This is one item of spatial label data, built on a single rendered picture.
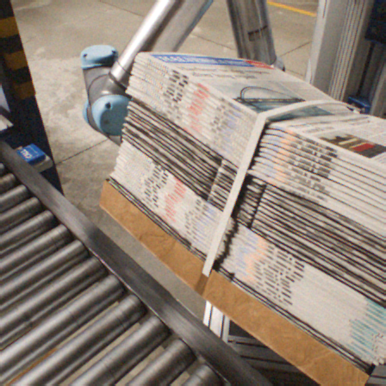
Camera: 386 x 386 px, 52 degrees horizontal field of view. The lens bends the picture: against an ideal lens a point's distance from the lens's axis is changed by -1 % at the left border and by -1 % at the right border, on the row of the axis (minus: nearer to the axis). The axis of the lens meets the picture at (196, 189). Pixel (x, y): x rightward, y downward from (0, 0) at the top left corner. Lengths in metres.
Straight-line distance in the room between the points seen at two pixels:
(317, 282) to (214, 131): 0.18
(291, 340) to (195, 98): 0.27
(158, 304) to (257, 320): 0.35
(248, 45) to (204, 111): 0.49
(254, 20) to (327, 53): 0.43
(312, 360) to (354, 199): 0.17
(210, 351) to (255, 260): 0.33
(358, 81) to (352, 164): 0.68
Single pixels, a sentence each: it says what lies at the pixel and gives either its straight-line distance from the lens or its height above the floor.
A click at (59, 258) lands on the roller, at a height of 0.80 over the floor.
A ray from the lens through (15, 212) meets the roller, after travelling 1.01.
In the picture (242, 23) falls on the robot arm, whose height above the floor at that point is 1.17.
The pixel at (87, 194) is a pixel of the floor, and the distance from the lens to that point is 2.24.
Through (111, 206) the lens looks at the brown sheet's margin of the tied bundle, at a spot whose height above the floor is 1.07.
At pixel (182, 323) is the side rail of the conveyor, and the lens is 0.75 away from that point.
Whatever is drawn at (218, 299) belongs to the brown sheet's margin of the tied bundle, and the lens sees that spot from 0.47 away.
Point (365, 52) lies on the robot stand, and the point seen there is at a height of 1.10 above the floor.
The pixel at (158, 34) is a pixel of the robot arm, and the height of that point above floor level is 1.22.
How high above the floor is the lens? 1.45
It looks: 41 degrees down
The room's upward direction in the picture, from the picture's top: straight up
